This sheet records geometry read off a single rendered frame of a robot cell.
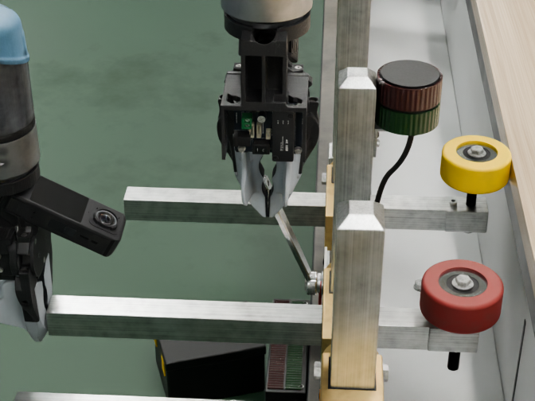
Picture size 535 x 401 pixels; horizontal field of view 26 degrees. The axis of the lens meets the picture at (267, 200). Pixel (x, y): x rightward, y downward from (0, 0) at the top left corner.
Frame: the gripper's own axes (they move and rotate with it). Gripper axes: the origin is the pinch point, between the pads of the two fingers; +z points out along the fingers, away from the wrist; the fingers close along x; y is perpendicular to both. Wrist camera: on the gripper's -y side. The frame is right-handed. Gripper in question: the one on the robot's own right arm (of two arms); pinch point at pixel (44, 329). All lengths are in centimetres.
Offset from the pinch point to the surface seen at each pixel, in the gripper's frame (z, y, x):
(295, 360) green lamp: 12.4, -25.7, -11.0
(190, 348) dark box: 71, -3, -79
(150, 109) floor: 83, 22, -195
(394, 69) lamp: -28.7, -34.4, -4.8
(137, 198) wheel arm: -0.7, -5.9, -24.0
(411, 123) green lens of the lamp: -25.1, -36.0, -1.2
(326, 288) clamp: -4.4, -28.9, -3.1
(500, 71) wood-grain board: -7, -51, -47
